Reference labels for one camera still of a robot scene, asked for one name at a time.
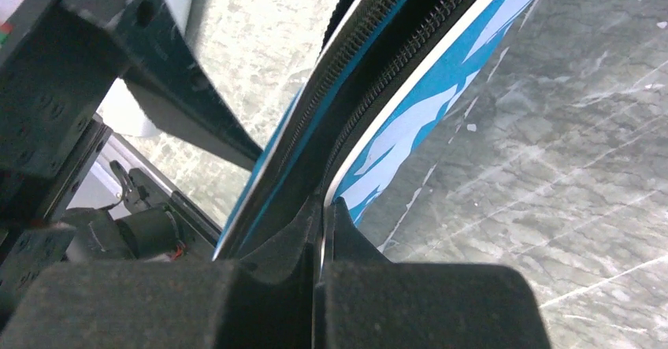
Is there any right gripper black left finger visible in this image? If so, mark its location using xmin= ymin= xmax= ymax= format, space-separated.
xmin=1 ymin=200 xmax=322 ymax=348

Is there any white shuttlecock tube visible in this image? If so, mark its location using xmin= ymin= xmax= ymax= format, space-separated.
xmin=102 ymin=0 xmax=201 ymax=137

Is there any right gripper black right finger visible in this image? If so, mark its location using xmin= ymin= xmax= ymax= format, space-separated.
xmin=313 ymin=199 xmax=551 ymax=348

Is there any blue racket bag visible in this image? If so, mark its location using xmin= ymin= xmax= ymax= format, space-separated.
xmin=213 ymin=0 xmax=533 ymax=259

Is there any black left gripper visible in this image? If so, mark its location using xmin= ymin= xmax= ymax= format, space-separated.
xmin=1 ymin=0 xmax=262 ymax=305

